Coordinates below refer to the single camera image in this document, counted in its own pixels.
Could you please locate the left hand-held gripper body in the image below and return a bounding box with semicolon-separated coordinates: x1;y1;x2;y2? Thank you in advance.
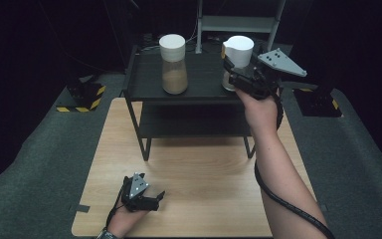
120;172;160;213

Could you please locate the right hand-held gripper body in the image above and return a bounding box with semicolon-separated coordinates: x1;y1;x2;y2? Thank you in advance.
228;48;308;101

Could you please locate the white cup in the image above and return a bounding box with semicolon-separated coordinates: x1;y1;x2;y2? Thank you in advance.
221;35;256;93

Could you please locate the black metal shelf rack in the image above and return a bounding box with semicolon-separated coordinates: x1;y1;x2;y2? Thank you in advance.
122;44;263;162

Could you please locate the clear jar with brown grains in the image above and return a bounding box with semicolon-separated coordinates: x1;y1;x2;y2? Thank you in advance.
158;33;189;96

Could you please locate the person's left hand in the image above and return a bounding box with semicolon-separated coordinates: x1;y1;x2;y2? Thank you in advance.
106;195;150;239

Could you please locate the person's right hand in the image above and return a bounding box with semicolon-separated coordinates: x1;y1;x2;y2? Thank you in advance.
235;88;280;134

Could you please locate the grey metal stand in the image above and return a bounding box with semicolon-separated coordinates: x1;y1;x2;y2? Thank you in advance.
194;0;287;55

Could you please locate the wristwatch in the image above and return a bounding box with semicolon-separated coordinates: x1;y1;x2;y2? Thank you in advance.
95;227;119;239

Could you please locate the black stand base striped edge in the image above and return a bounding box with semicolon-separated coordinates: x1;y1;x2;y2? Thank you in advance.
292;87;343;119
56;80;107;114

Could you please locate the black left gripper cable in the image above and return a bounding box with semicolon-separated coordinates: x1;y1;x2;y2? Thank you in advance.
104;183;127;231

